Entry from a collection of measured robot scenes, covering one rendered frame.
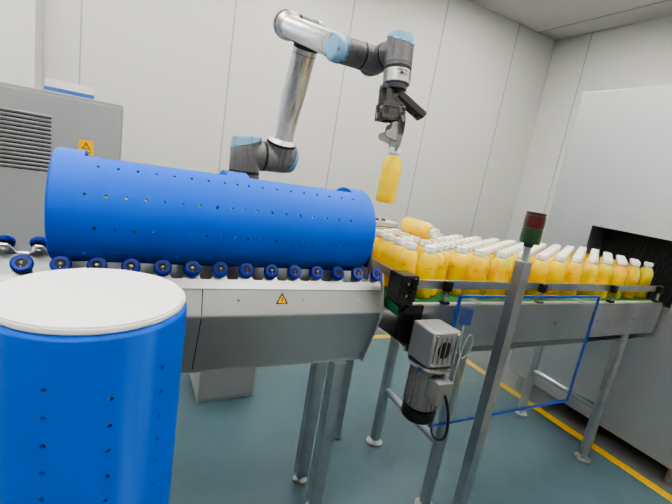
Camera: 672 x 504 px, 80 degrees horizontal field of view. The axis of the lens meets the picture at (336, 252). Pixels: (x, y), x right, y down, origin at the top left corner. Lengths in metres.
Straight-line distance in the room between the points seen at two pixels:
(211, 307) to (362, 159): 3.66
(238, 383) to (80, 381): 1.73
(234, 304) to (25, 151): 1.85
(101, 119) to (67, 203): 1.69
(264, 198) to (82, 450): 0.73
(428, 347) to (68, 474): 0.94
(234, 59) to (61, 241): 3.26
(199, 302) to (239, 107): 3.13
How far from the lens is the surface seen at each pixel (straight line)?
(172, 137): 4.03
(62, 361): 0.65
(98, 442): 0.72
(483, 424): 1.61
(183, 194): 1.11
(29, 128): 2.79
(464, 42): 5.53
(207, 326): 1.21
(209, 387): 2.31
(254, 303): 1.21
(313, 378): 1.64
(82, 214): 1.09
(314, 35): 1.62
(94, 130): 2.76
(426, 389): 1.38
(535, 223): 1.40
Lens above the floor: 1.29
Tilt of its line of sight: 12 degrees down
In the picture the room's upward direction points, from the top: 9 degrees clockwise
